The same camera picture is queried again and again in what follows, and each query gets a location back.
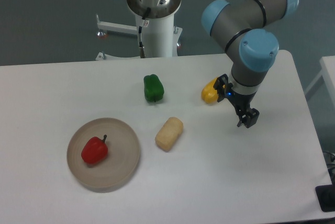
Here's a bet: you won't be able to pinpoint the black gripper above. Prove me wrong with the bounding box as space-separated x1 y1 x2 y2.
213 74 260 128

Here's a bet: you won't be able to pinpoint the red toy bell pepper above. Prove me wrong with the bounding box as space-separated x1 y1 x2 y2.
81 135 108 165

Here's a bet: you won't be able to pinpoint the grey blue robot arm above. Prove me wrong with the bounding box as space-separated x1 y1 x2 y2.
127 0 299 128

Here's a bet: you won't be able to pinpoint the yellow toy bell pepper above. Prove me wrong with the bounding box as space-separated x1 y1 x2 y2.
201 78 218 104

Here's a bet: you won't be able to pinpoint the green toy bell pepper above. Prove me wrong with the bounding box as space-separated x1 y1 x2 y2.
143 74 164 103

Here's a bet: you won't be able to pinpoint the beige round plate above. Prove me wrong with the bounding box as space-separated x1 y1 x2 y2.
66 118 141 193

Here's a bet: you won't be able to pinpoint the beige toy bread loaf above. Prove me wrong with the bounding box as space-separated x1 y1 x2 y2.
155 117 184 152

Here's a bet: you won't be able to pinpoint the white side table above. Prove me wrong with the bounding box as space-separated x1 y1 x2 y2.
304 56 334 105

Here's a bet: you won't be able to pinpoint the black box at table edge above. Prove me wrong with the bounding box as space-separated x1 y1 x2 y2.
315 185 334 212

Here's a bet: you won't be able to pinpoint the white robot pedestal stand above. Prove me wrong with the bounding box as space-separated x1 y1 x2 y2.
96 0 182 58

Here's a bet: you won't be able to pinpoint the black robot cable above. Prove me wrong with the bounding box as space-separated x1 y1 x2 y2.
137 7 152 59

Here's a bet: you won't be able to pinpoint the black cables at right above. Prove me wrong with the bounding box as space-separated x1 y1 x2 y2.
322 150 335 183

